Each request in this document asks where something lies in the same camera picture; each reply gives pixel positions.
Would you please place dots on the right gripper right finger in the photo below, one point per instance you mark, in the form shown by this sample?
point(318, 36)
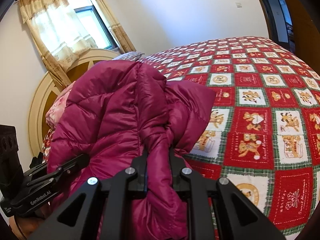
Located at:
point(217, 209)

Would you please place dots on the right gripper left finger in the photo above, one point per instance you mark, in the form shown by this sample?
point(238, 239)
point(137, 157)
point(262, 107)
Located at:
point(97, 207)

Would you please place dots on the magenta quilted down jacket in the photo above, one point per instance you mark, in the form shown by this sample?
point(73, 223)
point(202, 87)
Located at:
point(116, 110)

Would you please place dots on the dark clothes pile by bed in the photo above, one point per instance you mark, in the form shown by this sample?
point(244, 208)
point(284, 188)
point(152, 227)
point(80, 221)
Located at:
point(38, 160)

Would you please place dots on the pink floral folded blanket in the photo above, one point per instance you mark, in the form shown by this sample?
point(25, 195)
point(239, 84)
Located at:
point(56, 111)

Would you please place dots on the red patchwork bear bedspread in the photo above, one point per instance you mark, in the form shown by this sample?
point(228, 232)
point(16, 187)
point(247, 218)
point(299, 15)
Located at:
point(263, 132)

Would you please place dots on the cream wooden headboard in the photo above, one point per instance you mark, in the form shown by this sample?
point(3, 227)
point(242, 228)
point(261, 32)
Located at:
point(47, 92)

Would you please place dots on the beige left curtain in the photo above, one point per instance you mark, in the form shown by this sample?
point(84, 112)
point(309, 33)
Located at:
point(58, 34)

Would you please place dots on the beige curtain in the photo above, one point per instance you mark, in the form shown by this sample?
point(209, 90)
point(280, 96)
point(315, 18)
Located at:
point(115, 28)
point(58, 34)

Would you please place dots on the striped plaid pillow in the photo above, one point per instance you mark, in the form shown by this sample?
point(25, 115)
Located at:
point(130, 56)

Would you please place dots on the beige right curtain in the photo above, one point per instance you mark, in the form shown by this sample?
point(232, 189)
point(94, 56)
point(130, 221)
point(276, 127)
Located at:
point(115, 28)

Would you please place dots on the brown wooden door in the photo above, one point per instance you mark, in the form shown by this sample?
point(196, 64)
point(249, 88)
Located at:
point(305, 34)

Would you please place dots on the window with dark frame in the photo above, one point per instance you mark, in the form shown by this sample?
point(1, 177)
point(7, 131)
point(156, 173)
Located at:
point(93, 23)

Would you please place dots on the white wall switch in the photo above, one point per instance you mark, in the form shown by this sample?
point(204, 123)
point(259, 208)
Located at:
point(238, 4)

